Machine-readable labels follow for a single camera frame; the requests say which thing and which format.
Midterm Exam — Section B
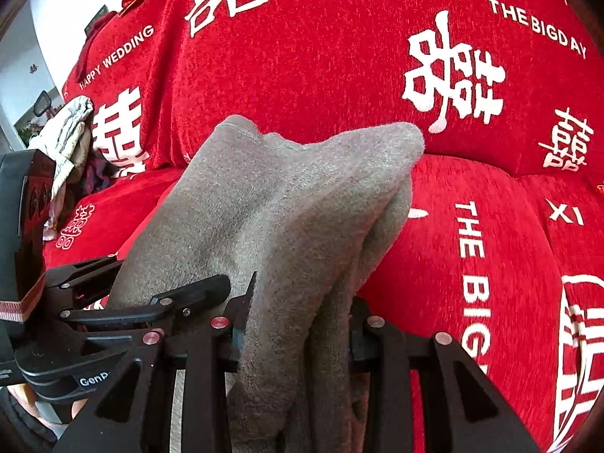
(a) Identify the white patterned cloth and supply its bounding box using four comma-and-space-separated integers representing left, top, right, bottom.
28, 95, 95, 241

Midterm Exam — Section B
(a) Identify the black wall fixture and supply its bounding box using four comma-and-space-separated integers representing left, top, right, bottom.
84, 5, 110, 36

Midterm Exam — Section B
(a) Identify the red printed sofa cover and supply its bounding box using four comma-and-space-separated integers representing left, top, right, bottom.
42, 0, 604, 453

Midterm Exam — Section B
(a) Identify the black exercise machine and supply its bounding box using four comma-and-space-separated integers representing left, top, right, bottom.
32, 89, 64, 119

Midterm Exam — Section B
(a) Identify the grey knitted sweater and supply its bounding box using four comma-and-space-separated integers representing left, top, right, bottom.
108, 114, 425, 453

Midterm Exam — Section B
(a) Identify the dark plaid cloth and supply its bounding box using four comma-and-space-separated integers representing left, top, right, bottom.
75, 146, 119, 194

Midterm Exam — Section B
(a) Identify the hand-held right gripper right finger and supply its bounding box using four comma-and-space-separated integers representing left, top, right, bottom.
348, 296, 539, 453

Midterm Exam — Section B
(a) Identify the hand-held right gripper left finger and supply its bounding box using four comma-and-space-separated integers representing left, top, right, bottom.
52, 271, 258, 453

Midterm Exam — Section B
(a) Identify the person's left hand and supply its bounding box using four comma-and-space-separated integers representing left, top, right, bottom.
9, 384, 91, 430

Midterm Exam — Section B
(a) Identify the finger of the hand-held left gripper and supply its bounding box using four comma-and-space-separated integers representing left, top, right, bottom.
59, 274, 233, 327
45, 255, 124, 304

